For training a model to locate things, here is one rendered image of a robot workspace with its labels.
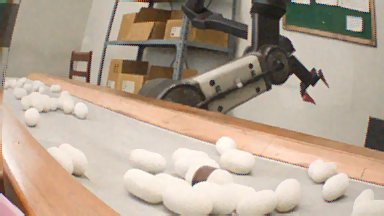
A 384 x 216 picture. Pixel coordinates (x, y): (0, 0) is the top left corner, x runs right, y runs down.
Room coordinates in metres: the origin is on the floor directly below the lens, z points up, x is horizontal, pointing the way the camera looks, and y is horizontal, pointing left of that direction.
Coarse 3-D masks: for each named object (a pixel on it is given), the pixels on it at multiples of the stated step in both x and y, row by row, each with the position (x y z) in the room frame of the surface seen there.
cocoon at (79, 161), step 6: (66, 144) 0.33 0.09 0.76; (66, 150) 0.32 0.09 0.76; (72, 150) 0.32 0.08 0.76; (78, 150) 0.32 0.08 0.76; (72, 156) 0.31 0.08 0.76; (78, 156) 0.31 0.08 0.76; (84, 156) 0.32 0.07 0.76; (72, 162) 0.31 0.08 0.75; (78, 162) 0.31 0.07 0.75; (84, 162) 0.31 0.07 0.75; (78, 168) 0.31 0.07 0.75; (84, 168) 0.31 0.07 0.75; (78, 174) 0.31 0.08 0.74
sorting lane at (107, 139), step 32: (32, 128) 0.47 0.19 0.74; (64, 128) 0.53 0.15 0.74; (96, 128) 0.59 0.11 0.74; (128, 128) 0.65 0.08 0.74; (160, 128) 0.69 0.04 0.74; (96, 160) 0.39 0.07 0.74; (128, 160) 0.43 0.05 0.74; (256, 160) 0.52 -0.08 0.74; (96, 192) 0.28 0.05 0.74; (128, 192) 0.31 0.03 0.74; (320, 192) 0.35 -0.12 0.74; (352, 192) 0.35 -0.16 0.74
